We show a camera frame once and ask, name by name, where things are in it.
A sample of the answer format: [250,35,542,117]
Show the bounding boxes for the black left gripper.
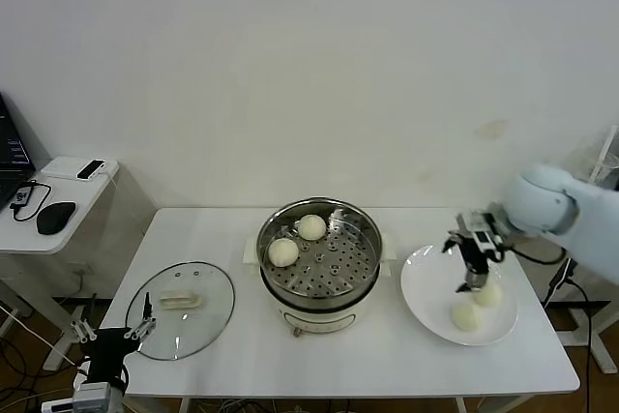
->
[69,290,159,385]

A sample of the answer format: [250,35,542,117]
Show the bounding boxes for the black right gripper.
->
[441,212,508,294]

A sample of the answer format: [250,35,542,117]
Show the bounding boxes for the white steamed baozi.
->
[267,237,300,268]
[471,280,504,308]
[449,302,485,332]
[296,214,328,242]

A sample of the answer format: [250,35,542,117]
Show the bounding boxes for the round glass lid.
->
[124,260,237,362]

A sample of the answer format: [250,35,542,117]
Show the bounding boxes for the stainless steel steamer basket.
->
[243,196,398,307]

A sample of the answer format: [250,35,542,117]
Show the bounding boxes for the white round plate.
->
[399,242,519,347]

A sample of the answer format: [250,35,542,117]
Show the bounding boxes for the black inline adapter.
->
[548,257,581,306]

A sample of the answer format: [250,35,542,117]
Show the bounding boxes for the black computer mouse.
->
[36,201,77,235]

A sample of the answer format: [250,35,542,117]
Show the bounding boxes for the clear plastic cup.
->
[587,154,619,187]

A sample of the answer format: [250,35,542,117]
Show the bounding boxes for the white-edged black phone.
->
[76,159,106,181]

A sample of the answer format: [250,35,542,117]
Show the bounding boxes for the cream electric cooker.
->
[241,233,398,339]

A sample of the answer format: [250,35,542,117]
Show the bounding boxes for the flat white box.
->
[38,156,120,182]

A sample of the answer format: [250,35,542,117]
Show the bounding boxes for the white drinking straw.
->
[598,125,619,177]

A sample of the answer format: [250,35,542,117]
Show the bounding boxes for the black laptop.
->
[0,92,38,211]

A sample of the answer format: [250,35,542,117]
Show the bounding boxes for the black cable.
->
[565,277,596,413]

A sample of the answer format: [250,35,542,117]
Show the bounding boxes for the black dongle with cable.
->
[10,179,53,221]

